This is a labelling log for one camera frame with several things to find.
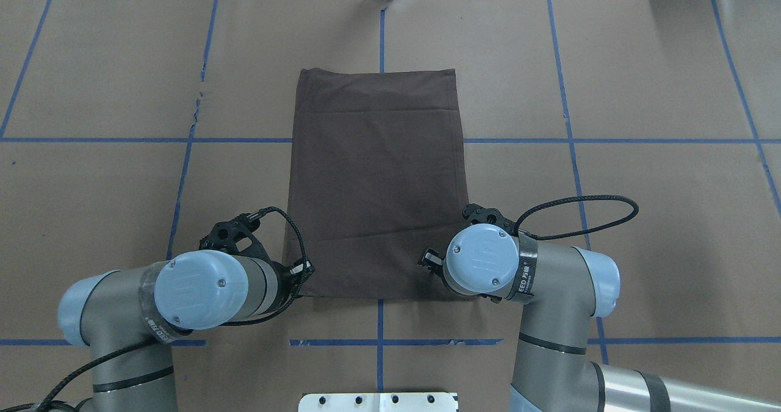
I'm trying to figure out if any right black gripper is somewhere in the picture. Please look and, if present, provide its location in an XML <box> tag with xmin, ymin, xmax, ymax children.
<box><xmin>418</xmin><ymin>247</ymin><xmax>452</xmax><ymax>292</ymax></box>

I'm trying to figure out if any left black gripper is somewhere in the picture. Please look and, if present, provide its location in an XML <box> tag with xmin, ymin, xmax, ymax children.
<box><xmin>273</xmin><ymin>259</ymin><xmax>315</xmax><ymax>306</ymax></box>

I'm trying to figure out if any brown t-shirt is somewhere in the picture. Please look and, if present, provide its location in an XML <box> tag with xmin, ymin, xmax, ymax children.
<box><xmin>287</xmin><ymin>68</ymin><xmax>469</xmax><ymax>301</ymax></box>

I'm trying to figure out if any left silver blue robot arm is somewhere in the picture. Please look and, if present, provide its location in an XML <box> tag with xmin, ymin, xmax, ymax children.
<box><xmin>11</xmin><ymin>250</ymin><xmax>314</xmax><ymax>411</ymax></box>

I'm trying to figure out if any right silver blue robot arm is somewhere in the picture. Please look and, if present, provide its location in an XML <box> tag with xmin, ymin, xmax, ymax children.
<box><xmin>419</xmin><ymin>223</ymin><xmax>779</xmax><ymax>411</ymax></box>

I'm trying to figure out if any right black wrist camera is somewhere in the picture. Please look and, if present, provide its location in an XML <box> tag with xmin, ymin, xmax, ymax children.
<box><xmin>461</xmin><ymin>203</ymin><xmax>518</xmax><ymax>236</ymax></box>

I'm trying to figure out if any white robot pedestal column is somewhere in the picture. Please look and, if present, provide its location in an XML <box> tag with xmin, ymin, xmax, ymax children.
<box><xmin>298</xmin><ymin>392</ymin><xmax>460</xmax><ymax>411</ymax></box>

